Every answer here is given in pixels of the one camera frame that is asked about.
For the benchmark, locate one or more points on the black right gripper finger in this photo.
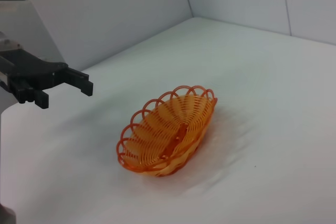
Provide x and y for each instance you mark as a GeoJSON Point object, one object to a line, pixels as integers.
{"type": "Point", "coordinates": [34, 95]}
{"type": "Point", "coordinates": [78, 81]}

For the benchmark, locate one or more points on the orange woven plastic basket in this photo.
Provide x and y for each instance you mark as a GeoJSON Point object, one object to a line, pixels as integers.
{"type": "Point", "coordinates": [168, 129]}

